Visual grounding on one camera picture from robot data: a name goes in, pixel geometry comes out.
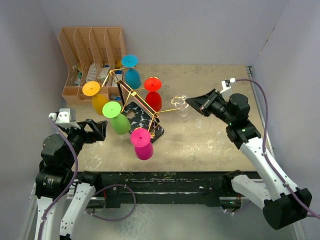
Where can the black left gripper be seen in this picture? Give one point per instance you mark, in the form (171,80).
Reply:
(92,136)

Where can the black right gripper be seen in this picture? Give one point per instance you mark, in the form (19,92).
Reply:
(204,100)

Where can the clear glass wine glass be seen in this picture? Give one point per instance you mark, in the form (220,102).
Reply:
(182,107)

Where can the pink plastic wine glass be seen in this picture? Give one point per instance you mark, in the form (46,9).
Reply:
(141,140)

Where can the red plastic wine glass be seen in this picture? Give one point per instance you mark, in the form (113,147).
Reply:
(153,98)

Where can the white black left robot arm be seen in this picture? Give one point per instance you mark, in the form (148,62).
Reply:
(62,193)

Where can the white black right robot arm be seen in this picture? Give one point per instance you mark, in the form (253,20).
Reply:
(281,200)

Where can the green plastic wine glass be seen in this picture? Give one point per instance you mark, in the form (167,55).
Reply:
(119,122)

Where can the yellow plastic wine glass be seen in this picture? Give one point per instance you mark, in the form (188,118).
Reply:
(92,89)

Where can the black marbled rack base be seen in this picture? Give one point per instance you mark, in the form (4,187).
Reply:
(141,119)

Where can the blue plastic wine glass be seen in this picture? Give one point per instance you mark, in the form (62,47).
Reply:
(132,76)

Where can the tan plastic file organizer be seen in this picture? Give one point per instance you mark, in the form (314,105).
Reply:
(85,47)

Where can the gold wire wine glass rack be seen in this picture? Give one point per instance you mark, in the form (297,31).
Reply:
(127,95)

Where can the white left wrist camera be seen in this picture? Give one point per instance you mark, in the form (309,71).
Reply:
(66,117)

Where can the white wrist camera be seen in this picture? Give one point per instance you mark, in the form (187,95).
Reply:
(66,117)
(227,87)

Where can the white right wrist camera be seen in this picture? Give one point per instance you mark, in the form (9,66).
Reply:
(227,87)

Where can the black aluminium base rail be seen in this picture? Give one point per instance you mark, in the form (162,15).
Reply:
(178,188)

